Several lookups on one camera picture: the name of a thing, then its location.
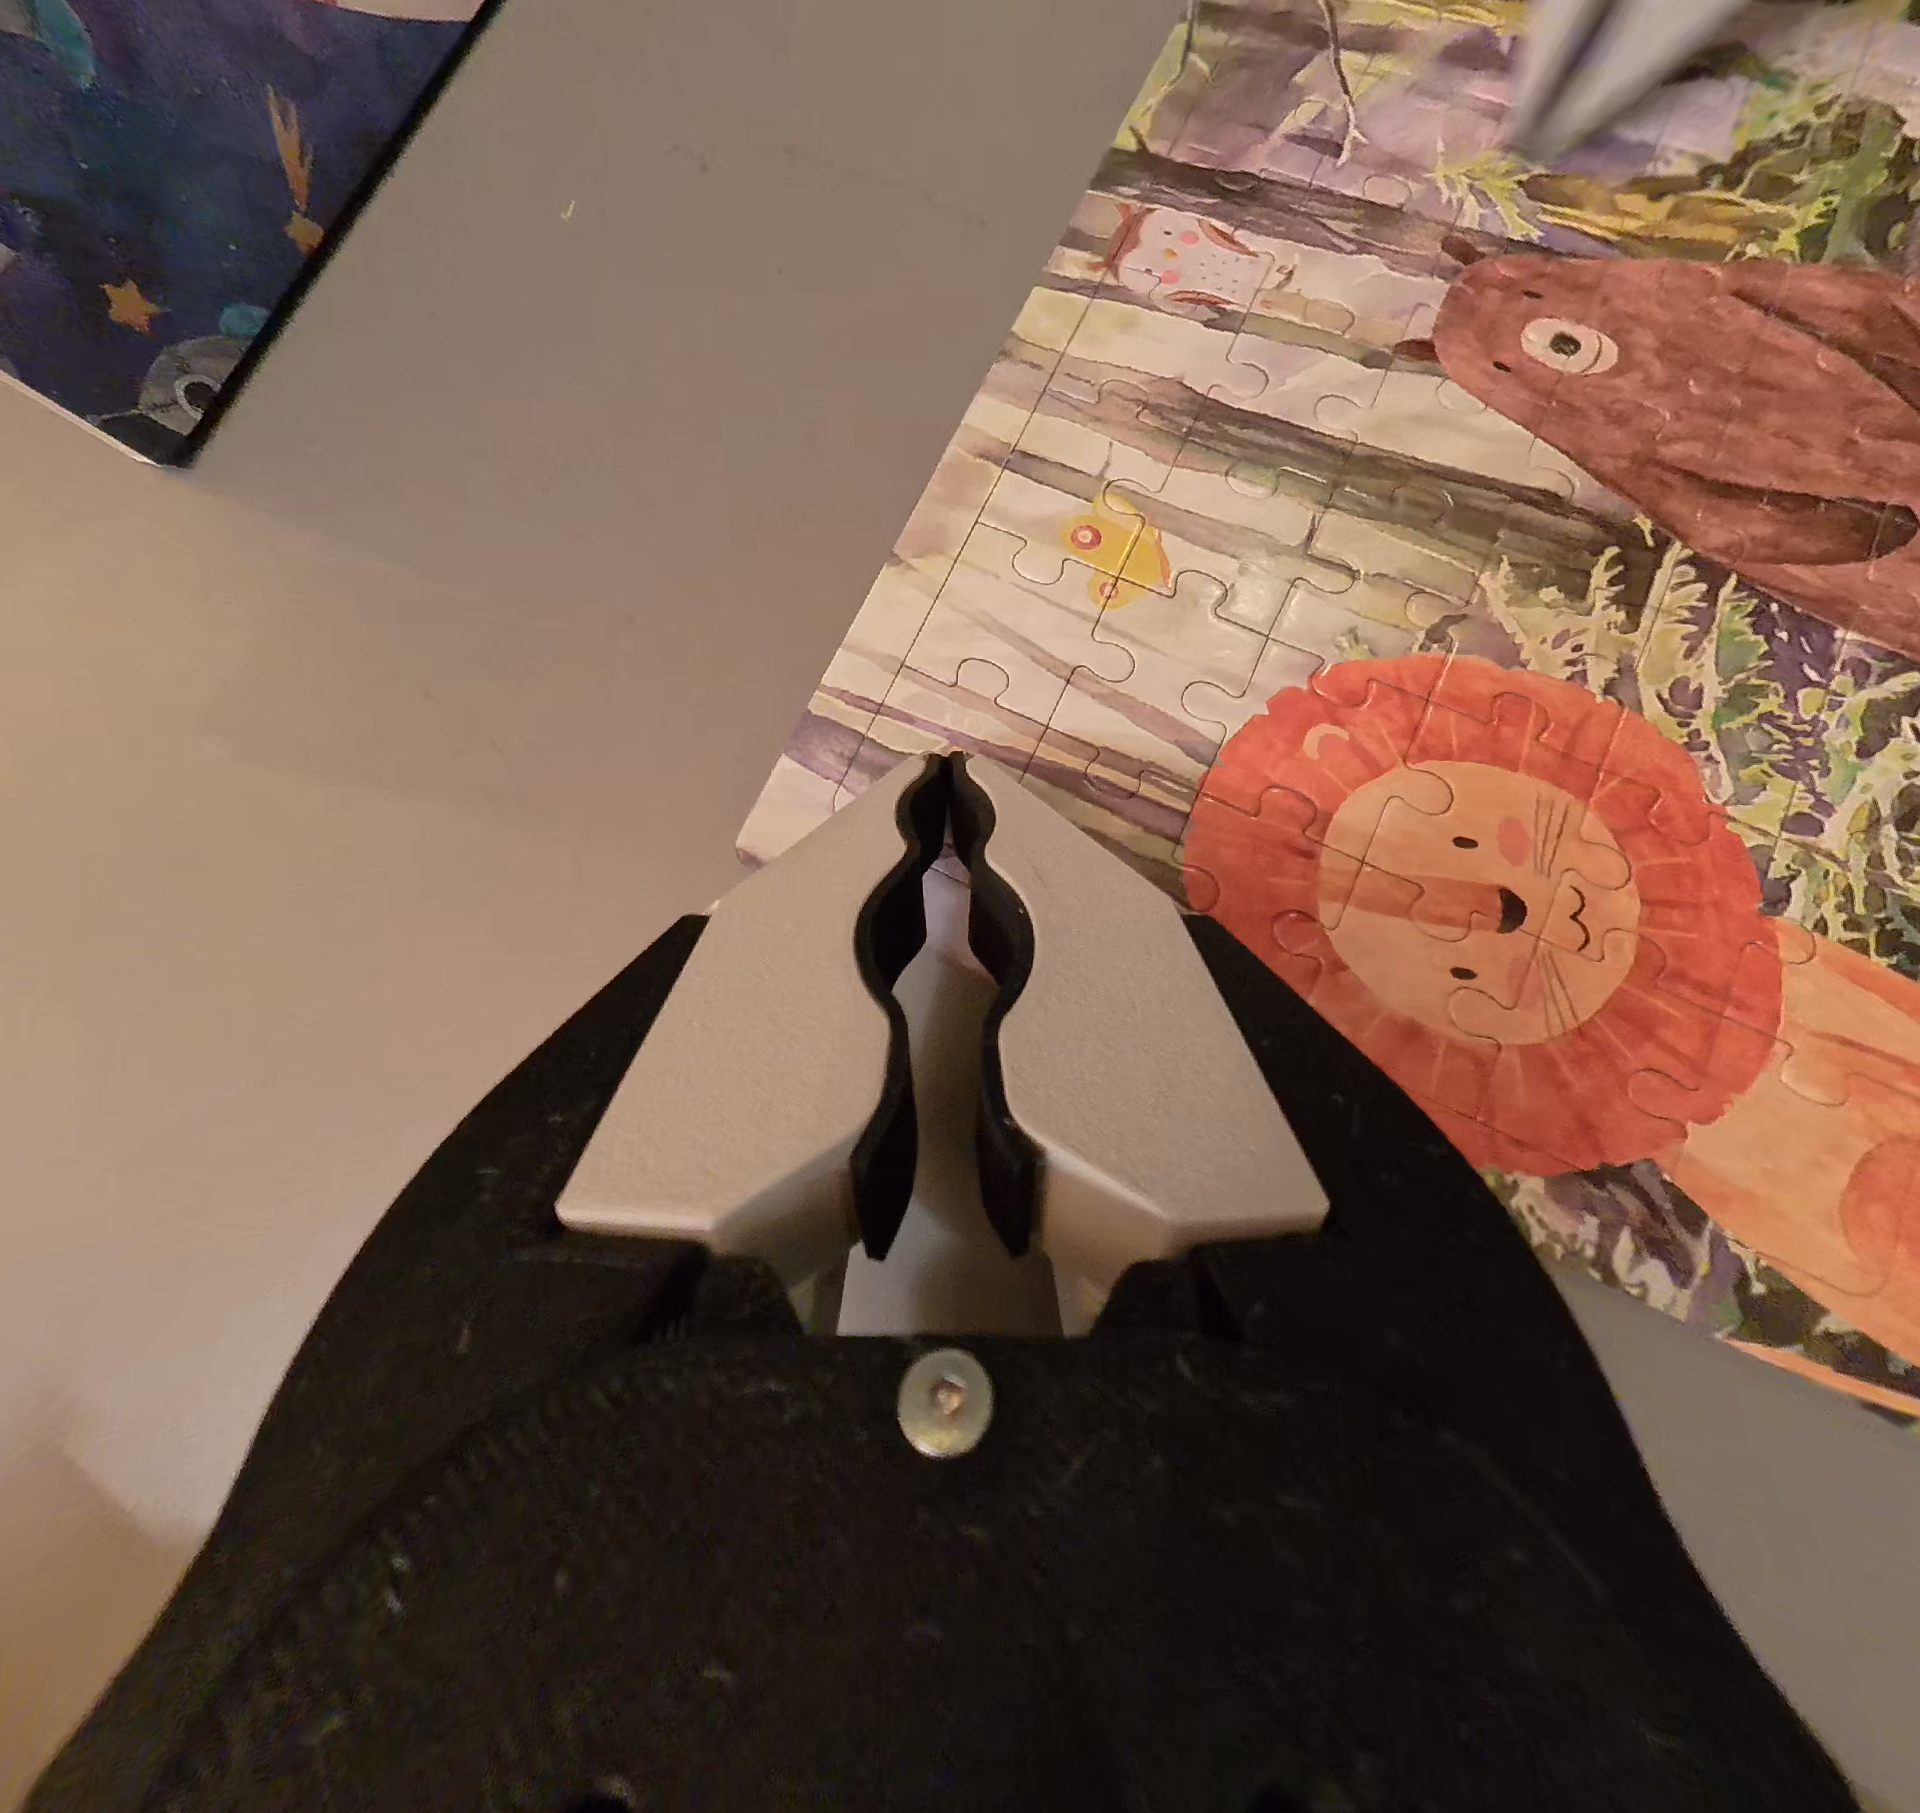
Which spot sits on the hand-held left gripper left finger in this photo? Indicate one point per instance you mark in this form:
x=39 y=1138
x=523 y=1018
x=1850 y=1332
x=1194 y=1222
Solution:
x=720 y=1078

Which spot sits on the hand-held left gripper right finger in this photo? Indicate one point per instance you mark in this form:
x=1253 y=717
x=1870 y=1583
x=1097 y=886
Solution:
x=1157 y=1093

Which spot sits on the forest animal jigsaw puzzle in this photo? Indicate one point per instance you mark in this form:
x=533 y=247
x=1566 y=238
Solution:
x=1350 y=494

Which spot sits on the illustrated puzzle box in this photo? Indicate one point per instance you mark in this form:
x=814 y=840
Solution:
x=180 y=117

